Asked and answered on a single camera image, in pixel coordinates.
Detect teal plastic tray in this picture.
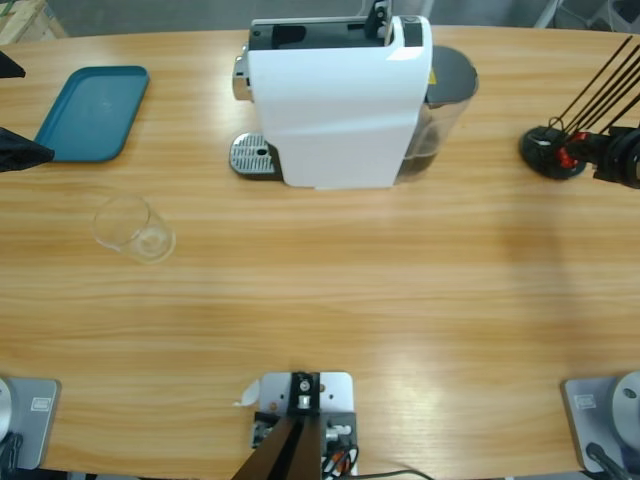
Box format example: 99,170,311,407
33,65,151,164

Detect chrome coffee machine lever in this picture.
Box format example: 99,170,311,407
362,0,394,46

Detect metal drip tray grille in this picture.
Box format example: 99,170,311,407
228,132,284,182

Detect white coffee machine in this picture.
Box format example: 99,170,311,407
230,14,434,192

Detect dark aluminium post with bracket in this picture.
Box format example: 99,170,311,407
233,370,322,480

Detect black capsule holder with rods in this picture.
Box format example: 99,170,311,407
518,34,640,181

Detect black base cable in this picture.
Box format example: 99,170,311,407
0,432,25,474
584,442,634,480

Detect clear drinking glass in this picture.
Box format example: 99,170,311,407
92,194,177,265

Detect wooden crate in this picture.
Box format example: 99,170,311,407
0,0,69,46

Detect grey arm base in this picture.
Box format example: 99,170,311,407
560,369,640,474
0,377,62,471

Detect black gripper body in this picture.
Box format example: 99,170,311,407
607,125,640,190

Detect thick black cable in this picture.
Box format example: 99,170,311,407
357,467,426,480

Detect thin black mount wires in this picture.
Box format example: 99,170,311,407
322,444,360,476

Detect white paper tag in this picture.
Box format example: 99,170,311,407
232,378,262,409

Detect white furniture leg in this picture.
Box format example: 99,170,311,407
532,0,561,29

